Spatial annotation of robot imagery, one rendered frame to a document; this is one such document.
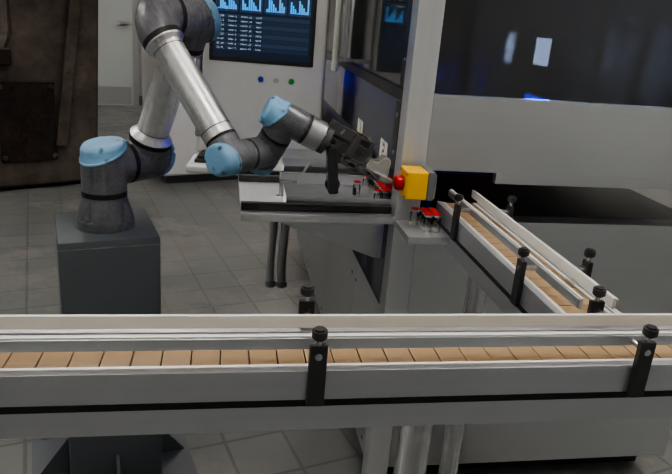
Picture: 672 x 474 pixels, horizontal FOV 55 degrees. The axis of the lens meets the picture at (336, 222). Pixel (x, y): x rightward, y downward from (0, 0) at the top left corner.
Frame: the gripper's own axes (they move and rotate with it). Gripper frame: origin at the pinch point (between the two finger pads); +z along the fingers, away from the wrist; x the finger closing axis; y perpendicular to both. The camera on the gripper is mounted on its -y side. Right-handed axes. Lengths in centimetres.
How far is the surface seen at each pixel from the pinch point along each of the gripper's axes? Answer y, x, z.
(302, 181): -16.6, 37.5, -10.4
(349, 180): -9.7, 37.4, 2.3
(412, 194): 0.6, -3.6, 5.8
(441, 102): 23.3, 5.6, 3.6
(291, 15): 26, 105, -30
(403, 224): -7.9, 1.3, 10.0
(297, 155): -15, 72, -9
